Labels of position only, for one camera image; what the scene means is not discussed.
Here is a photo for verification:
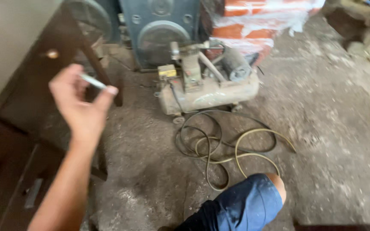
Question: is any dark round machine wheel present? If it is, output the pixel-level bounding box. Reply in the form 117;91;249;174
61;0;113;45

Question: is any dark brown wooden cabinet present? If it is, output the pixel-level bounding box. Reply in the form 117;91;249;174
0;3;123;231

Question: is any small silver metal bolt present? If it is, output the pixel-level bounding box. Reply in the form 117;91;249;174
80;73;107;90

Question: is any yellow air hose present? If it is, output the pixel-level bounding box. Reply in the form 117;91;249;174
195;128;297;179

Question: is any grey metal drawer handle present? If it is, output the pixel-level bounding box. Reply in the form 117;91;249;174
24;178;44;210

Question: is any plastic-wrapped red brick pillar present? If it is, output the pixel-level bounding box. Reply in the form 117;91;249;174
200;0;327;67

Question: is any person's left hand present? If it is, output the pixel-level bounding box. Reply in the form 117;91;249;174
48;64;119;144

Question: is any blue-grey band saw machine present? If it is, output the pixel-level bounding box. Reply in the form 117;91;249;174
118;0;202;72

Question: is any person's bare knee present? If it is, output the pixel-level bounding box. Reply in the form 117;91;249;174
265;173;287;205

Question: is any dusty beige air compressor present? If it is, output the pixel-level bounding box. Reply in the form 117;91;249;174
154;40;261;125

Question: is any black rubber hose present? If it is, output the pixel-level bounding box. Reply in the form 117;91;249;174
174;109;278;192

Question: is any heap of dusty rubble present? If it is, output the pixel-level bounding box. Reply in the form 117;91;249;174
321;0;370;67

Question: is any round brass knob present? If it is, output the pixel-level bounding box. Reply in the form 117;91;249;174
45;48;60;60

